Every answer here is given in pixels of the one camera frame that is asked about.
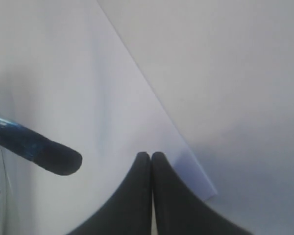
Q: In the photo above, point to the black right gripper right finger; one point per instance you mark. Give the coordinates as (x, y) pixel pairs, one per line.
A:
(178, 211)

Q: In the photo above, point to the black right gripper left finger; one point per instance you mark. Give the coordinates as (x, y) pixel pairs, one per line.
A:
(129, 210)

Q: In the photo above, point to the black paintbrush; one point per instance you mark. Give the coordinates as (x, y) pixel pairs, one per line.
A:
(34, 147)

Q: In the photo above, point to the white paper sheet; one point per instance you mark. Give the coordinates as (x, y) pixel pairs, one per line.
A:
(66, 74)

